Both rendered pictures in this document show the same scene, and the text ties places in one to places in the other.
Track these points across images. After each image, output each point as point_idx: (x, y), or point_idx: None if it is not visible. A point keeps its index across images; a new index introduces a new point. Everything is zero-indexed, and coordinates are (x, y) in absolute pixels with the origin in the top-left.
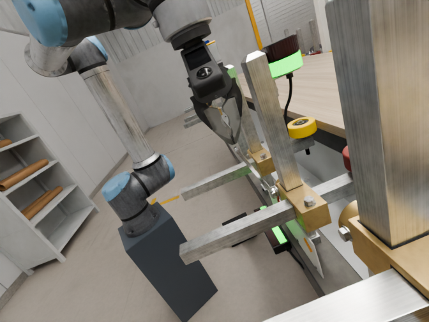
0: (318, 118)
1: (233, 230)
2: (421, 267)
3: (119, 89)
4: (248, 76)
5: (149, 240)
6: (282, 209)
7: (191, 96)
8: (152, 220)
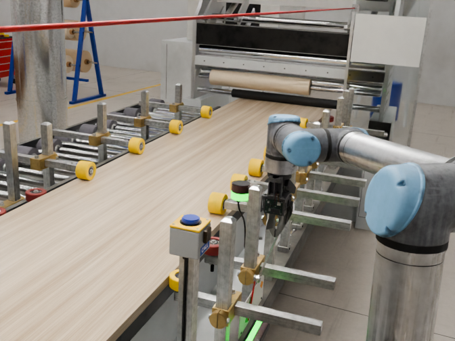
0: (170, 271)
1: (298, 270)
2: None
3: (371, 291)
4: (261, 195)
5: None
6: (267, 264)
7: (292, 201)
8: None
